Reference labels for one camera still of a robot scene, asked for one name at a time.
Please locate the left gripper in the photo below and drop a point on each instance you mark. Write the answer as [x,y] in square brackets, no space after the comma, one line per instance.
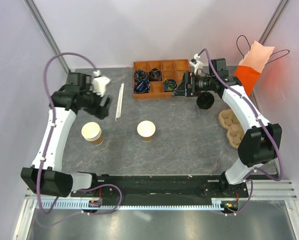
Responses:
[98,111]

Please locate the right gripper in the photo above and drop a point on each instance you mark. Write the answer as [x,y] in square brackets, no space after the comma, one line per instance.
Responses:
[189,78]

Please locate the stack of paper cups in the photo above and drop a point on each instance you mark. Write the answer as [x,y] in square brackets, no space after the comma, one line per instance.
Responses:
[92,133]

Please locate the stack of black lids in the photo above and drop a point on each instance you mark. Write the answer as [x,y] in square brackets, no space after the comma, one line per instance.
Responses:
[205,100]

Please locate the single brown paper cup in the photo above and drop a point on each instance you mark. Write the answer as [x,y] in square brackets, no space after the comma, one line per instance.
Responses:
[146,129]

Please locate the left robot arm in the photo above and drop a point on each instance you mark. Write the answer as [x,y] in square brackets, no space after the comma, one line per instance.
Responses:
[80,92]

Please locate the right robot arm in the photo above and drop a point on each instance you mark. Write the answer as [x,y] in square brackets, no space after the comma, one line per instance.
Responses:
[261,139]

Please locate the green yellow rolled tie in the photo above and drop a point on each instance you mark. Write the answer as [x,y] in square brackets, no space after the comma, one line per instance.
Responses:
[169,85]

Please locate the white wrapped straw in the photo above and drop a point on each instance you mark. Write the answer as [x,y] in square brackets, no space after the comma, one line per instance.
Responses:
[119,102]

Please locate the wooden compartment tray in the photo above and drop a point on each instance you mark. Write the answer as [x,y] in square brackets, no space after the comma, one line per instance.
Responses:
[173,68]

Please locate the black brown rolled tie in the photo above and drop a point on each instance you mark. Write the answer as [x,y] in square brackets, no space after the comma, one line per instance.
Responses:
[155,75]

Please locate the blue striped rolled tie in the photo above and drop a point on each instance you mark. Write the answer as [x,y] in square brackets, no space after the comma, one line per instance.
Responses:
[142,87]

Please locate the dark patterned rolled tie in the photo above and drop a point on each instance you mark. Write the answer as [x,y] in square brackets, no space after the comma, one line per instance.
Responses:
[140,75]

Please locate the cardboard cup carrier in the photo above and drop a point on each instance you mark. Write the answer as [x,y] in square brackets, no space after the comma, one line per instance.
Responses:
[230,122]

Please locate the orange paper bag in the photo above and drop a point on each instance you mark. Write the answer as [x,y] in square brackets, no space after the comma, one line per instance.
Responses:
[254,61]

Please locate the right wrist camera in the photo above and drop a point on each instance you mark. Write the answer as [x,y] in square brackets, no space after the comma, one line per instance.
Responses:
[196,63]

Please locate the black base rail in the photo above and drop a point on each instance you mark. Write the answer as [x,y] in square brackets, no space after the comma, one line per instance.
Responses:
[161,189]

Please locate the white cable duct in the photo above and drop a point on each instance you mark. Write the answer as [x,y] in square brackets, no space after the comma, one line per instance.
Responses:
[86,205]

